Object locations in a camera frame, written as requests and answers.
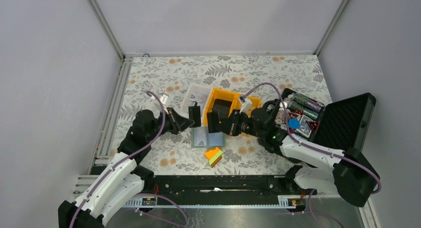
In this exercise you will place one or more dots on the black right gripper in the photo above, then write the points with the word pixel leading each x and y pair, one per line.
pixel 236 116

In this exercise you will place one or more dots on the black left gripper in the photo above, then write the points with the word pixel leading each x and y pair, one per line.
pixel 177 123

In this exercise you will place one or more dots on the black credit card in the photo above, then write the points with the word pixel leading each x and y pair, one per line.
pixel 218 116
pixel 195 114

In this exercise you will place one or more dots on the green card holder wallet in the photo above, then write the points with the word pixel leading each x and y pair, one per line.
pixel 213 139

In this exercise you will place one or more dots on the yellow plastic divided bin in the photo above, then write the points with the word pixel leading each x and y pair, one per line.
pixel 221 94

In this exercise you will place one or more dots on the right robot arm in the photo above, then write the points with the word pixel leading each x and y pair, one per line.
pixel 354 178

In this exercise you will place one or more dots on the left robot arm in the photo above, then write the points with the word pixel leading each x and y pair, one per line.
pixel 123 177

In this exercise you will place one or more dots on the blue playing card deck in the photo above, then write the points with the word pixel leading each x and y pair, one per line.
pixel 304 128

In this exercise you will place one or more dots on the orange green sticky notes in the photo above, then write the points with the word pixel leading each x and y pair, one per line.
pixel 214 156

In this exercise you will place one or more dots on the white plastic bin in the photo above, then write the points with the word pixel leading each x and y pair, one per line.
pixel 193 87

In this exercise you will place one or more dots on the black poker chip case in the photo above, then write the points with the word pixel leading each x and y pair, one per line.
pixel 340 125

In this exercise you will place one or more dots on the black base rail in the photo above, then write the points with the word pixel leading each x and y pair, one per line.
pixel 228 190

